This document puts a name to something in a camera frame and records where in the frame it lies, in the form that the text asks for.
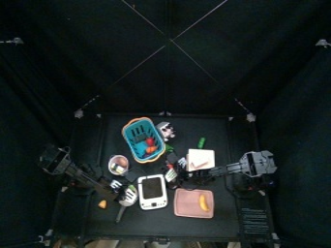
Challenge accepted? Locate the pink square plate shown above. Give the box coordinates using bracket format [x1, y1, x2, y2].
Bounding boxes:
[174, 188, 217, 220]

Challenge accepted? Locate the silver toy spatula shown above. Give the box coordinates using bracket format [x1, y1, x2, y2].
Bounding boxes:
[114, 185, 141, 225]

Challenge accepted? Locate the white notepad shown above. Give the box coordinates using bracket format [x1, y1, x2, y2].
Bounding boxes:
[186, 148, 217, 172]

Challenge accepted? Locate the white scale device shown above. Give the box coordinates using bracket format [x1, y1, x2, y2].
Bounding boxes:
[137, 173, 170, 211]

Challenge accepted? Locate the pink toy bowl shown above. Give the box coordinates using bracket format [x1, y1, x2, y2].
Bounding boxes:
[107, 154, 131, 176]

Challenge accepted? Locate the yellow curved toy fruit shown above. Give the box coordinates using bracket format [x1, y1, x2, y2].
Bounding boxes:
[198, 194, 213, 213]

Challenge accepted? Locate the black white cow toy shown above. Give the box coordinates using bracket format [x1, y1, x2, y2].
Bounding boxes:
[155, 121, 178, 142]

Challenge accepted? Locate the teal basket orange rim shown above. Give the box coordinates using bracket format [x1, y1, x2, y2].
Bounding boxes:
[122, 116, 169, 165]

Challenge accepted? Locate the thin white cord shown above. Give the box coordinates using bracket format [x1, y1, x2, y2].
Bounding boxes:
[121, 0, 223, 85]
[103, 0, 229, 92]

